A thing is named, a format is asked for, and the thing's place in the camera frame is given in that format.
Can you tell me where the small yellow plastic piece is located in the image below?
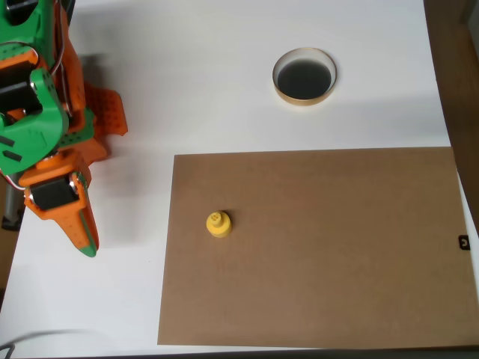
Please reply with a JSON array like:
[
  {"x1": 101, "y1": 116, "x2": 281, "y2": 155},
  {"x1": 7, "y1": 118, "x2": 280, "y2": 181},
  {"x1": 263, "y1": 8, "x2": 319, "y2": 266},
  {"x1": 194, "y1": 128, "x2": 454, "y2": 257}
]
[{"x1": 205, "y1": 210, "x2": 233, "y2": 239}]

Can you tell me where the round dish with gold rim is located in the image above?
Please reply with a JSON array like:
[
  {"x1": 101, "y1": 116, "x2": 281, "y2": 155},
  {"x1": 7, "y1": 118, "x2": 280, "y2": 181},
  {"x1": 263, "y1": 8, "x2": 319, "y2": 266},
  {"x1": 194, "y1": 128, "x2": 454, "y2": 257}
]
[{"x1": 272, "y1": 46, "x2": 338, "y2": 108}]

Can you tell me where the metal table leg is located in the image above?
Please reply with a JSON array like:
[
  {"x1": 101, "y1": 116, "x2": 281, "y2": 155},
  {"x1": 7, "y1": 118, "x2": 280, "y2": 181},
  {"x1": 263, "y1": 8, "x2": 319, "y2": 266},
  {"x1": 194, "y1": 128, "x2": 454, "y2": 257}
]
[{"x1": 1, "y1": 182, "x2": 23, "y2": 231}]

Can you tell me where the brown fibreboard sheet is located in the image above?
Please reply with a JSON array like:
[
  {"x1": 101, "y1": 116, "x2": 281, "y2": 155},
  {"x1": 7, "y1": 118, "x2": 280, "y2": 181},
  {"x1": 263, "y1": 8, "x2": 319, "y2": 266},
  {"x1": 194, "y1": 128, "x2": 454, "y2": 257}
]
[{"x1": 156, "y1": 147, "x2": 479, "y2": 349}]

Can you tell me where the red and white servo cable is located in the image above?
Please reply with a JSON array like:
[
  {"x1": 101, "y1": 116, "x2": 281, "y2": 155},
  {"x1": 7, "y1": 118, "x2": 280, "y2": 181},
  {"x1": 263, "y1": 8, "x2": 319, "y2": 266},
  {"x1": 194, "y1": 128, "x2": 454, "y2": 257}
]
[{"x1": 0, "y1": 172, "x2": 28, "y2": 199}]

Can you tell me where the grey cable with plug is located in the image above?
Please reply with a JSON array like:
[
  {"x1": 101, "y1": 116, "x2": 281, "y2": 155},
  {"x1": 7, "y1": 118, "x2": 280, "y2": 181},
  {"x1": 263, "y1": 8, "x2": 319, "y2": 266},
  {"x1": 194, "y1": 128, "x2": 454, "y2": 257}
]
[{"x1": 0, "y1": 328, "x2": 91, "y2": 357}]

